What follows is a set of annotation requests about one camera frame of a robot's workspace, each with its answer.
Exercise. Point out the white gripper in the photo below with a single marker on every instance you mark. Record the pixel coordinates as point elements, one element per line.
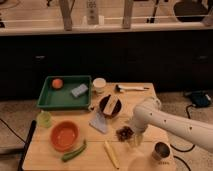
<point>138,127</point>

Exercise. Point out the dark grape bunch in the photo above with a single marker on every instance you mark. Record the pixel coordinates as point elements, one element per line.
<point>125,133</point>

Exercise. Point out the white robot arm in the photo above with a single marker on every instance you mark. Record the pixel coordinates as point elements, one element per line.
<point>148,112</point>

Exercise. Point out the red bowl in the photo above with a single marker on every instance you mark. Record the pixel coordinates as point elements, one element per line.
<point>64,136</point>

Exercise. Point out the metal cup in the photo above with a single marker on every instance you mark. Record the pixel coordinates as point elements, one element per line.
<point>161,151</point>

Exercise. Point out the grey blue cloth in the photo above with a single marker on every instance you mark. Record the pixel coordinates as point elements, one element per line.
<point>99,123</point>

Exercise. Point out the wooden block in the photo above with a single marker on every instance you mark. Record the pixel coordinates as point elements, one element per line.
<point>111,103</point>

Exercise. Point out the white cup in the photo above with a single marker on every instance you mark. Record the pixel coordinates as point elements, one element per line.
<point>99,84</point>

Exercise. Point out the dark blue device on floor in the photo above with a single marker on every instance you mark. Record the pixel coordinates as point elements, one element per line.
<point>200,99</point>

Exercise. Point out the green cucumber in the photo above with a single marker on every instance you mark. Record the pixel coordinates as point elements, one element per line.
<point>75,153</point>

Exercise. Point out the blue sponge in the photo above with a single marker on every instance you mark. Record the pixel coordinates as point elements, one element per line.
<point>78,91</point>

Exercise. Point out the green plastic tray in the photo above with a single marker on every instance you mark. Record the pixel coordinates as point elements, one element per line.
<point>63,99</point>

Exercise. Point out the green cup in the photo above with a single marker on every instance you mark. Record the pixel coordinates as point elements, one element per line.
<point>44,119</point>

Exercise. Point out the orange fruit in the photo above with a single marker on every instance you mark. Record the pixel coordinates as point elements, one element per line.
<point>57,83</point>

